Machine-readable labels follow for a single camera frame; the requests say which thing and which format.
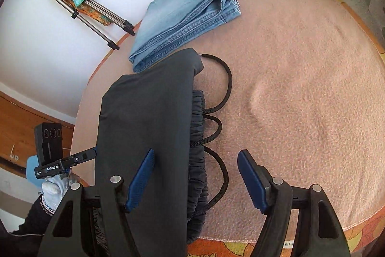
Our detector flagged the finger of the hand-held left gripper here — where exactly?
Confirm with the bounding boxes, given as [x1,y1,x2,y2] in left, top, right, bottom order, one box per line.
[76,148,98,164]

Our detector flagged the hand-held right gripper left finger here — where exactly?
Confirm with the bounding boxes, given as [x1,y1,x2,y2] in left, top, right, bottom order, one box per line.
[38,149,156,257]

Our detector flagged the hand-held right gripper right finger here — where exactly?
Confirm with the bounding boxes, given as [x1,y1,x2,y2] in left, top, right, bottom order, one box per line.
[237,149,351,257]

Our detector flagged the dark grey pants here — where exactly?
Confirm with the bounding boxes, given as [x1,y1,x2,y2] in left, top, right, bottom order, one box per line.
[92,48,233,247]

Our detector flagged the person's left forearm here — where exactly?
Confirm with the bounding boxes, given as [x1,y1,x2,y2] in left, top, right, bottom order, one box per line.
[8,196,57,238]

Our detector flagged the person's left hand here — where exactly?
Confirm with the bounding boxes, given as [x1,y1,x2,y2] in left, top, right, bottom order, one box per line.
[41,172,80,213]

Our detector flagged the light blue object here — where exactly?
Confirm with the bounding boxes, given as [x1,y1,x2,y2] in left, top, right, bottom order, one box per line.
[26,155,46,190]

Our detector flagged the orange floral bedsheet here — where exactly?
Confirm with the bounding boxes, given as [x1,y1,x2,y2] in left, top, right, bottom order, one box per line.
[77,0,385,257]

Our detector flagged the metal tripod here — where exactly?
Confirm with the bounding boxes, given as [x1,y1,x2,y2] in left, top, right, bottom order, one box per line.
[38,0,136,51]

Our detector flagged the bed with peach sheet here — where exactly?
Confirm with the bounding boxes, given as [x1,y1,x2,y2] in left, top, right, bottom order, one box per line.
[71,0,385,241]

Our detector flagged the folded light blue jeans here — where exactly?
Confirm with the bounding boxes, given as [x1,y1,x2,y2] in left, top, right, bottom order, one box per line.
[129,0,242,73]

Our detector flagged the white wall socket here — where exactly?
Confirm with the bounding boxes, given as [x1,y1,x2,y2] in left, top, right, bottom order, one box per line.
[8,145,21,162]

